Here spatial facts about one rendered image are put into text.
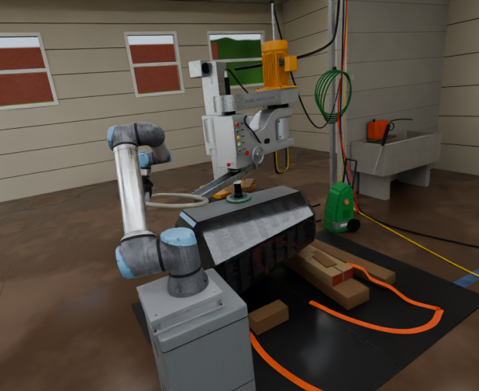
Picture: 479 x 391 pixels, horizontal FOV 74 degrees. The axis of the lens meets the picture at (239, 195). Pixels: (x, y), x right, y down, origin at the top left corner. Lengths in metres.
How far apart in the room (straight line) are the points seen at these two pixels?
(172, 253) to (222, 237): 1.02
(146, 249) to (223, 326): 0.47
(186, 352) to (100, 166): 7.21
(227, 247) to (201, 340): 1.02
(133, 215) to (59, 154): 6.92
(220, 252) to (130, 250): 1.01
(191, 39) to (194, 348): 8.12
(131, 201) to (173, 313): 0.52
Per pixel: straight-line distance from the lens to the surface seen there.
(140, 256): 1.42
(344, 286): 2.89
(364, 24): 5.49
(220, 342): 1.53
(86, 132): 8.30
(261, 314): 2.58
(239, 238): 2.41
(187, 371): 1.55
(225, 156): 2.59
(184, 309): 1.42
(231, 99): 2.50
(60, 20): 8.48
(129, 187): 1.52
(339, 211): 3.97
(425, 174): 5.95
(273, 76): 3.04
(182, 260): 1.41
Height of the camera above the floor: 1.74
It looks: 18 degrees down
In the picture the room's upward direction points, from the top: 6 degrees counter-clockwise
